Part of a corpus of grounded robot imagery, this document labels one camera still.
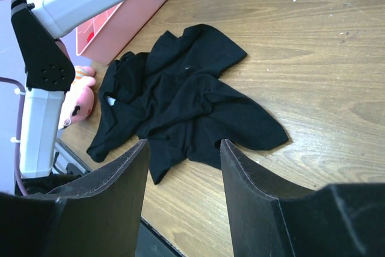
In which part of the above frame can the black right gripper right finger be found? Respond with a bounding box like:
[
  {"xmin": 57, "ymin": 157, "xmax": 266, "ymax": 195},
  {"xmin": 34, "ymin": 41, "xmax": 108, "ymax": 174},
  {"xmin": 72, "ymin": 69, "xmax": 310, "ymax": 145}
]
[{"xmin": 220, "ymin": 140, "xmax": 384, "ymax": 256}]

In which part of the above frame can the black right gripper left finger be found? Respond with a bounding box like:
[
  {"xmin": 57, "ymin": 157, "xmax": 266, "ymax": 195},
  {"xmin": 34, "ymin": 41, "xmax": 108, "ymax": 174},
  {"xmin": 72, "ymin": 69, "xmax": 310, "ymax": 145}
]
[{"xmin": 1, "ymin": 140, "xmax": 150, "ymax": 256}]

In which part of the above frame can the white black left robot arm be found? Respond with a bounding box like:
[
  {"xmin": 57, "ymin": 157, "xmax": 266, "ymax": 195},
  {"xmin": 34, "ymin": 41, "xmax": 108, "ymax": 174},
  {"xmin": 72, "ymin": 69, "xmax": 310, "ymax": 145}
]
[{"xmin": 11, "ymin": 0, "xmax": 125, "ymax": 179}]

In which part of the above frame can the black t-shirt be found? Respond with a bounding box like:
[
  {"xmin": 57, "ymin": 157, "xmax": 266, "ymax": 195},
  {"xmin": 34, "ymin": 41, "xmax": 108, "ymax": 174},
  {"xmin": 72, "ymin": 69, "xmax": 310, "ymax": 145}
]
[{"xmin": 87, "ymin": 24, "xmax": 289, "ymax": 184}]

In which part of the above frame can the pink plush striped hat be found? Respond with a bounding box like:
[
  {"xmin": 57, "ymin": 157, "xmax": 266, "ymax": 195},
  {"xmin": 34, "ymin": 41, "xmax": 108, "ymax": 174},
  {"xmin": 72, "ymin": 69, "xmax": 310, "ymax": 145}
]
[{"xmin": 57, "ymin": 65, "xmax": 97, "ymax": 131}]

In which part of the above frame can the pink divided organizer box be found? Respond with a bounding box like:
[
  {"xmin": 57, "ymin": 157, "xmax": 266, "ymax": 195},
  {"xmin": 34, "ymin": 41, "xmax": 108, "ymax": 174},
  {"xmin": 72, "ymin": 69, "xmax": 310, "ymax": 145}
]
[{"xmin": 76, "ymin": 0, "xmax": 168, "ymax": 64}]

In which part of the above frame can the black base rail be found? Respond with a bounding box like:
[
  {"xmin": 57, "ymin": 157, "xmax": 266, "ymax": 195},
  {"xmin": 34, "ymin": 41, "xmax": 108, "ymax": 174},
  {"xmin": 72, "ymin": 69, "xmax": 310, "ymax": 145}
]
[{"xmin": 20, "ymin": 138, "xmax": 187, "ymax": 257}]

